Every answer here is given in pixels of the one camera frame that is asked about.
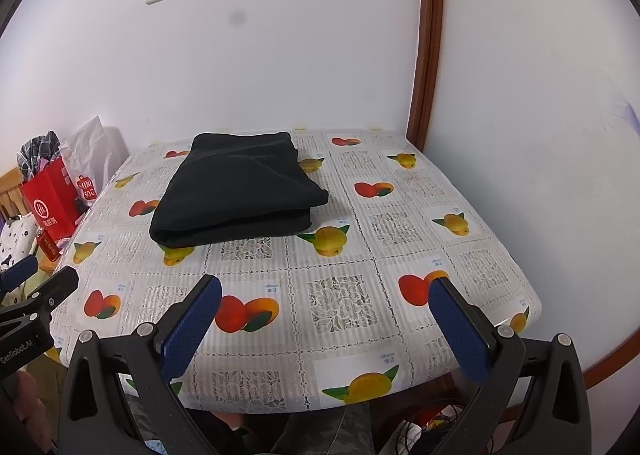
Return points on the person's left hand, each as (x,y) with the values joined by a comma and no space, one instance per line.
(27,400)

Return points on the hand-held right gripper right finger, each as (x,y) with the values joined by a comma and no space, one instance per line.
(457,330)

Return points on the fruit print tablecloth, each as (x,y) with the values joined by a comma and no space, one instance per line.
(340,255)

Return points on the white floral pillow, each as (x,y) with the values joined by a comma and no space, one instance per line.
(15,242)

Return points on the red drink can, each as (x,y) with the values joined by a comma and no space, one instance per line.
(46,245)

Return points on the brown wooden baseboard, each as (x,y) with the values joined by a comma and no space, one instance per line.
(612,362)

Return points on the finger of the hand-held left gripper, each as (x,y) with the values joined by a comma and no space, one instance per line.
(20,272)
(57,287)

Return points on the red paper bag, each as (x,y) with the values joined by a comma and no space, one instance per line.
(50,200)

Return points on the black sweatshirt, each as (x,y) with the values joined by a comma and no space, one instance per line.
(240,185)

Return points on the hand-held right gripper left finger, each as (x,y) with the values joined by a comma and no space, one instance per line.
(192,325)

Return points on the brown wooden door frame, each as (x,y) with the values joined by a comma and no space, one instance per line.
(430,35)

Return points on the white plastic bag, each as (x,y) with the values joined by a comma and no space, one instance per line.
(95,150)

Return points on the grey plaid cloth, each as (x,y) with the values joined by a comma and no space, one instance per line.
(37,155)

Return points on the wooden bed headboard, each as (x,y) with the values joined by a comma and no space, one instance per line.
(10,195)

